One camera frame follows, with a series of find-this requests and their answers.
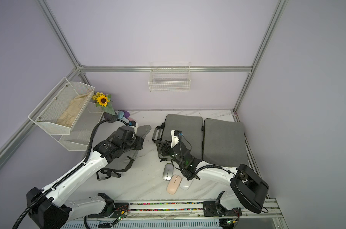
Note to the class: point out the grey laptop bag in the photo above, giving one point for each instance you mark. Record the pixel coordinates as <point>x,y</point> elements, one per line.
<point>122,164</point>
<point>191,128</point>
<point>224,143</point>

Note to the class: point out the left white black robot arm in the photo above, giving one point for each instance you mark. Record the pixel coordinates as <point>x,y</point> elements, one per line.
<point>51,208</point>

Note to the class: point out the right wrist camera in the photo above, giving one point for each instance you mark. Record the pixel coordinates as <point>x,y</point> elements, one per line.
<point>176,134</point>

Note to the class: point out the beige cloth in basket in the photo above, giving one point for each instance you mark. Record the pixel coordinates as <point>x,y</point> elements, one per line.
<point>69,116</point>

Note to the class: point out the pink computer mouse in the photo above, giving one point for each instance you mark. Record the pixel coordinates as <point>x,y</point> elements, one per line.
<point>174,184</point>

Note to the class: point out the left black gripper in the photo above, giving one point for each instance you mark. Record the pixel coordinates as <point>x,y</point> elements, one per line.
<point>139,142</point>

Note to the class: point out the upper white mesh shelf basket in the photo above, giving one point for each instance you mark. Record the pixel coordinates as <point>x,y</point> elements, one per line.
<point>46,113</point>

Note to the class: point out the white mesh shelf basket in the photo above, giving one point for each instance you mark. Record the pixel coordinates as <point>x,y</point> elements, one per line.
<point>79,138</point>
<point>46,113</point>

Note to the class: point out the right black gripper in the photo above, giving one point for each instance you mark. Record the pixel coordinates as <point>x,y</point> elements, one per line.
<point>166,144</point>

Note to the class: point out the aluminium frame rails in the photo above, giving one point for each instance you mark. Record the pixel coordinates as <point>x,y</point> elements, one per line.
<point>11,146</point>

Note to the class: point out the lower white mesh shelf basket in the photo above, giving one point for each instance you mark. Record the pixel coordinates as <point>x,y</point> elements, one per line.
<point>79,138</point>

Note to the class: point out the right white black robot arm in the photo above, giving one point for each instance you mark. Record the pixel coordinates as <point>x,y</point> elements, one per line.
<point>249,189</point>

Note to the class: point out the artificial sunflower bouquet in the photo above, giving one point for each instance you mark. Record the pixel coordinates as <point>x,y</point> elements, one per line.
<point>104,102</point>

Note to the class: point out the white wire wall basket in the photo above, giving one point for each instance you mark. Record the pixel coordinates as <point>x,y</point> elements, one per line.
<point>169,77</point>

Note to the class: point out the silver grey computer mouse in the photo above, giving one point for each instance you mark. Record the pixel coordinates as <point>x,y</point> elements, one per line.
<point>168,172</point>

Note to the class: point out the pastel toy mushrooms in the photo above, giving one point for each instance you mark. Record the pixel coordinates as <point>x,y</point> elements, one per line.
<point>124,116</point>

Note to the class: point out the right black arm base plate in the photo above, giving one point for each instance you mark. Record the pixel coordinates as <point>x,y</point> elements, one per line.
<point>210,209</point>

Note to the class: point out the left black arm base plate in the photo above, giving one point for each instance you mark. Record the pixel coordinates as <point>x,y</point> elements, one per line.
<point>115,210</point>

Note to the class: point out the white computer mouse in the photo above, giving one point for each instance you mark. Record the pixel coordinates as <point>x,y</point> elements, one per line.
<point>185,184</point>

